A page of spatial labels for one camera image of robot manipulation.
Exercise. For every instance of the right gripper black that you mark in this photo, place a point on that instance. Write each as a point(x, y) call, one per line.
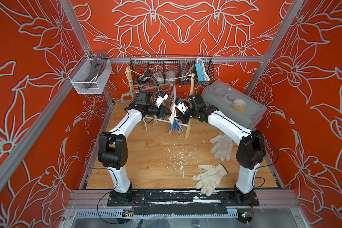
point(181, 116)

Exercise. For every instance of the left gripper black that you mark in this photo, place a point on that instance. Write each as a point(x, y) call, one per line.
point(161, 111)

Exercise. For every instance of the blue dotted glove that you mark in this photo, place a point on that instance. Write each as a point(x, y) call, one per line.
point(175, 125)

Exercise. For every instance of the white glove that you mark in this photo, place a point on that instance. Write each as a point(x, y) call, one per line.
point(222, 148)
point(210, 178)

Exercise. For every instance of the wooden drying rack stand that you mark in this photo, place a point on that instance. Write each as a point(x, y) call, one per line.
point(133, 94)

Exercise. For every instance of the white glove front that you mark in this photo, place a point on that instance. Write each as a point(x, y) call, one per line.
point(210, 178)

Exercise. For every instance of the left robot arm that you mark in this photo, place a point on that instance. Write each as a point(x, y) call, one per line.
point(113, 150)

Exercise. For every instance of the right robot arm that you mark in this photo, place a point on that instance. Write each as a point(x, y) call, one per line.
point(251, 144)

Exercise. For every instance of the pink clothespin clip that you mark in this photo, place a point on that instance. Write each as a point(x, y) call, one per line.
point(173, 110)

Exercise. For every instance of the white dice block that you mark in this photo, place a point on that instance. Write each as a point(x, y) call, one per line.
point(158, 76)

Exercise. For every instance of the light blue box in basket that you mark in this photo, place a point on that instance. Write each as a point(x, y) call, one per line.
point(201, 71)

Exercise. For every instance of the grey plastic storage box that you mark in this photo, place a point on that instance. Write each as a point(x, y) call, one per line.
point(234, 104)

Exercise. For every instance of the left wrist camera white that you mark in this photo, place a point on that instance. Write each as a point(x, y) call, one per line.
point(160, 98)

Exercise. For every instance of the black wire basket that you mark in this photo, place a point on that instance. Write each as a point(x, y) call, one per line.
point(173, 67)

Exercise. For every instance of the clear plastic wall bin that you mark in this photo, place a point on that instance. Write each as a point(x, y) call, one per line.
point(91, 74)

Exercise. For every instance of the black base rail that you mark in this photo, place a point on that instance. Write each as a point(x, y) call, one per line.
point(183, 202)

